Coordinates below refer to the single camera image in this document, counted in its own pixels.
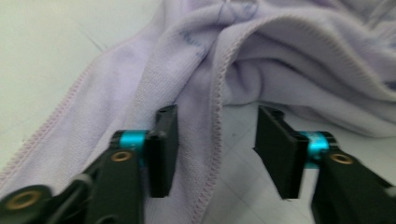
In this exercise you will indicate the lilac cat-print towel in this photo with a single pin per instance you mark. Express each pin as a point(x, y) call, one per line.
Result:
point(264, 62)

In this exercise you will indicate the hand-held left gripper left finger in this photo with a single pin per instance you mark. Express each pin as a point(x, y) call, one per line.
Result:
point(162, 155)

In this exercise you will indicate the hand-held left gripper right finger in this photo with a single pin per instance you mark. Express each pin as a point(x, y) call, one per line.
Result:
point(280, 155)

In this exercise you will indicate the white foam mat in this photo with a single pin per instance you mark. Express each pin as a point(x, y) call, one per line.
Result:
point(37, 46)

